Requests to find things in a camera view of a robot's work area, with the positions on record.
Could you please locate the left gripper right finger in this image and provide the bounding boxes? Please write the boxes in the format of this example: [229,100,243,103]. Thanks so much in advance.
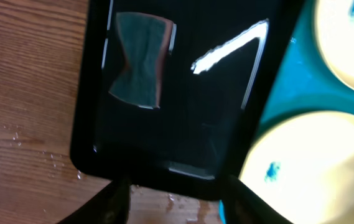
[221,175,291,224]

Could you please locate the yellow-rimmed plate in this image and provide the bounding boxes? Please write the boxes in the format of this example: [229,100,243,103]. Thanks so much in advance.
[314,0,354,90]
[239,111,354,223]

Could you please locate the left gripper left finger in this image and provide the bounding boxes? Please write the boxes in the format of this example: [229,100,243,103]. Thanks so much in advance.
[58,177,131,224]

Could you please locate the teal plastic tray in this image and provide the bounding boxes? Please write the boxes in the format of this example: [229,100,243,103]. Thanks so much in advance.
[218,0,354,224]

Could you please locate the black plastic tray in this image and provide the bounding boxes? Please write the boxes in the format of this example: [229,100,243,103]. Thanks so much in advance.
[70,1,303,200]

